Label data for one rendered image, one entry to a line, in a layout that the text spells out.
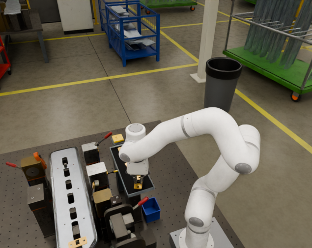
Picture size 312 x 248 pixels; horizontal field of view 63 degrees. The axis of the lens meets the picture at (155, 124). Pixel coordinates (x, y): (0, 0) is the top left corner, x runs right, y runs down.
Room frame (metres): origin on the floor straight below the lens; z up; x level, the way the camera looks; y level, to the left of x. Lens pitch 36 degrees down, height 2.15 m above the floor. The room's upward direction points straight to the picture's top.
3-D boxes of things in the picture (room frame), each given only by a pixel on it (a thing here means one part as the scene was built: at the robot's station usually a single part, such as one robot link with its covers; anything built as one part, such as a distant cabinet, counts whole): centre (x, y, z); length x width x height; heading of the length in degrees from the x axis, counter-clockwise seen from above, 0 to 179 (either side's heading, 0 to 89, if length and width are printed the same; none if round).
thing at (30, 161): (1.10, 0.77, 0.88); 0.14 x 0.09 x 0.36; 112
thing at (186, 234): (0.75, -0.22, 0.89); 0.19 x 0.19 x 0.18
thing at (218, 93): (3.37, -0.95, 0.36); 0.50 x 0.50 x 0.73
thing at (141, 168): (0.86, 0.08, 1.29); 0.10 x 0.07 x 0.11; 87
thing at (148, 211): (0.99, 0.03, 0.74); 0.11 x 0.10 x 0.09; 22
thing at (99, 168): (1.00, 0.32, 0.90); 0.13 x 0.08 x 0.41; 112
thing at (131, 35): (5.59, 0.52, 0.47); 1.20 x 0.80 x 0.95; 22
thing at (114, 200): (0.80, 0.20, 0.90); 0.05 x 0.05 x 0.40; 22
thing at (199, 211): (0.72, -0.21, 1.10); 0.19 x 0.12 x 0.24; 160
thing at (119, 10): (6.92, 0.97, 0.47); 1.20 x 0.80 x 0.95; 19
